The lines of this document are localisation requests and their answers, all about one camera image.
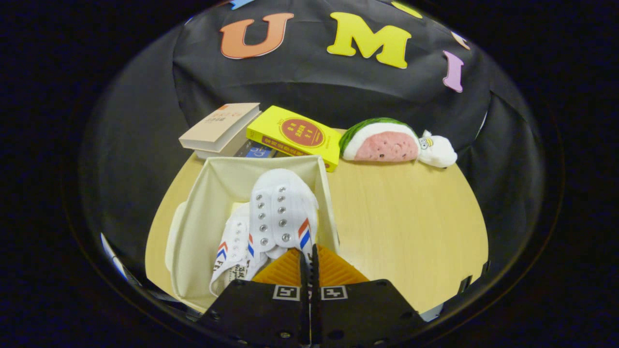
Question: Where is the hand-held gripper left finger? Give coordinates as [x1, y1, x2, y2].
[196, 244, 310, 348]

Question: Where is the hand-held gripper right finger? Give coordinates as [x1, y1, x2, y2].
[309, 244, 426, 348]

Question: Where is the white canvas shoe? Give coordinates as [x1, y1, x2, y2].
[248, 168, 320, 271]
[209, 202, 257, 296]

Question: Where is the cream fabric storage box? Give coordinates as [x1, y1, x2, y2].
[164, 155, 340, 314]

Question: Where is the blue book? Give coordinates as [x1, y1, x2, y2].
[235, 140, 279, 159]

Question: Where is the grey book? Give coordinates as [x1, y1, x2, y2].
[193, 128, 250, 160]

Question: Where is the watermelon slice plush toy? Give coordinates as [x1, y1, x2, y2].
[339, 117, 420, 162]

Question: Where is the small white plush toy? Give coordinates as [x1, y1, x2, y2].
[417, 130, 457, 169]

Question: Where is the yellow book with red circle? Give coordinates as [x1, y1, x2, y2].
[246, 105, 343, 173]

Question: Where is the beige book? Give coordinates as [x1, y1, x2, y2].
[178, 102, 262, 153]

